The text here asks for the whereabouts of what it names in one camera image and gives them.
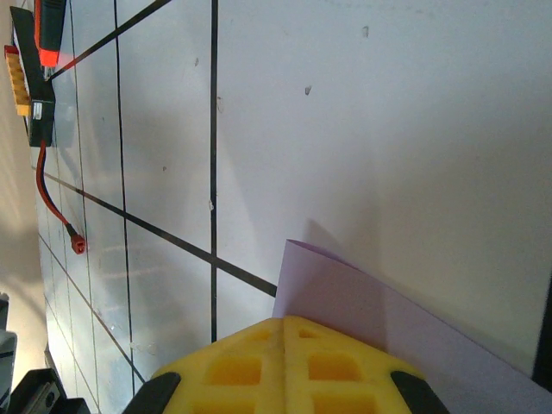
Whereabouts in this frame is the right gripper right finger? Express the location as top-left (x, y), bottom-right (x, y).
top-left (283, 315), bottom-right (450, 414)

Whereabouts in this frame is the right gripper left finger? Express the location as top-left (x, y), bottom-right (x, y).
top-left (124, 317), bottom-right (285, 414)

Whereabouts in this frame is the black battery pack yellow label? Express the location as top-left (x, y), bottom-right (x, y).
top-left (3, 6), bottom-right (57, 148)

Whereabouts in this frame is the red black utility knife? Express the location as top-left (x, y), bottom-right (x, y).
top-left (33, 0), bottom-right (69, 68)

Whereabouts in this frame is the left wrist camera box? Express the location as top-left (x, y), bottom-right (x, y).
top-left (0, 291), bottom-right (18, 405)

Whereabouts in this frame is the red battery wire with plug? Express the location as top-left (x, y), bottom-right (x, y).
top-left (36, 140), bottom-right (87, 255)

